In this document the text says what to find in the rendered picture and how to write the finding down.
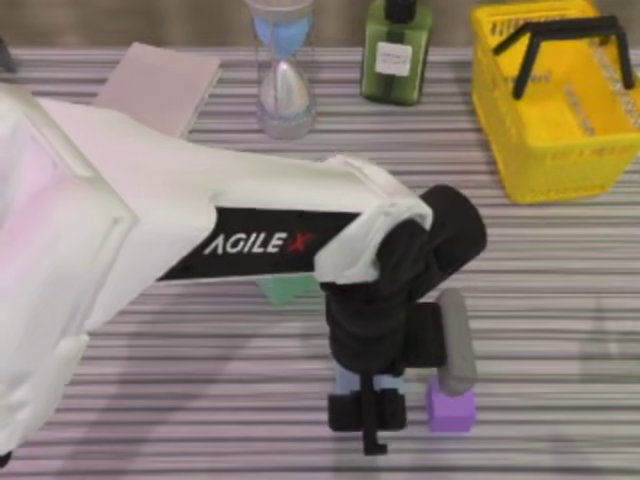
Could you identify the green bottle with black cap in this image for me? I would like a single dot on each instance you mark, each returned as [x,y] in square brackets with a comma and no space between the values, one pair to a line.
[395,60]

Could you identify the clear hourglass with blue sand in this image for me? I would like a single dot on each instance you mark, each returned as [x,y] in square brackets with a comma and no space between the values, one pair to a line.
[285,95]

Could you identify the green block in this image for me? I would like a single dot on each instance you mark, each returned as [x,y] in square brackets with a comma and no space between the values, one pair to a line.
[285,291]

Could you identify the pink notebook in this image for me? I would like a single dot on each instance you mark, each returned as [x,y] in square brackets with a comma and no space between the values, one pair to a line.
[155,85]

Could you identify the yellow plastic basket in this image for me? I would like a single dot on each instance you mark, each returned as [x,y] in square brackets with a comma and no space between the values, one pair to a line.
[550,130]

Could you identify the light blue block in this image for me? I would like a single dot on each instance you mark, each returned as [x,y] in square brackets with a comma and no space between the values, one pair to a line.
[345,382]

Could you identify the purple block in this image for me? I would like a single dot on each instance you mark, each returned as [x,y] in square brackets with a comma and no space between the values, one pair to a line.
[452,412]

